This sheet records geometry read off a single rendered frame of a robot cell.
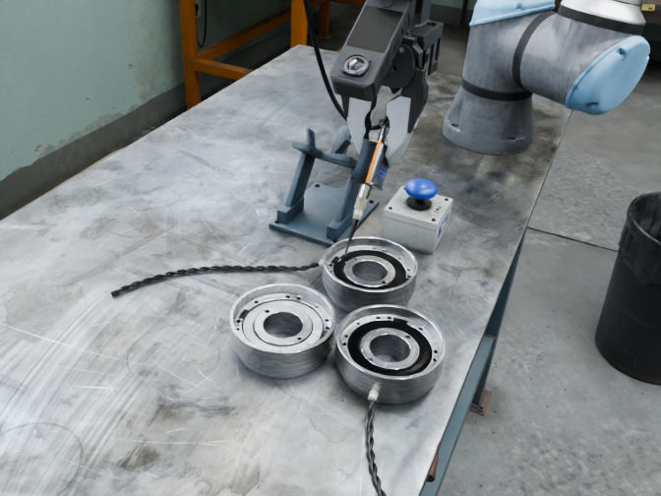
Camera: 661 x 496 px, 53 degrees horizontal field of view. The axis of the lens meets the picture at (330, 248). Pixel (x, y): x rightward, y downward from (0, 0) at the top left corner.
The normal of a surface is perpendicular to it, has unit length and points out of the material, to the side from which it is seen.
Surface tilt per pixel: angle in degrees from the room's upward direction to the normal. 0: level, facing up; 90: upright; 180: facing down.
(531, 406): 0
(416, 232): 90
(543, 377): 0
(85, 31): 90
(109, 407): 0
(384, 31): 32
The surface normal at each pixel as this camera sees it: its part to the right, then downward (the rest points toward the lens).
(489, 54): -0.76, 0.40
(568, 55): -0.71, 0.16
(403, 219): -0.41, 0.50
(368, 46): -0.15, -0.43
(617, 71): 0.60, 0.58
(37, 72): 0.91, 0.28
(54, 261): 0.05, -0.82
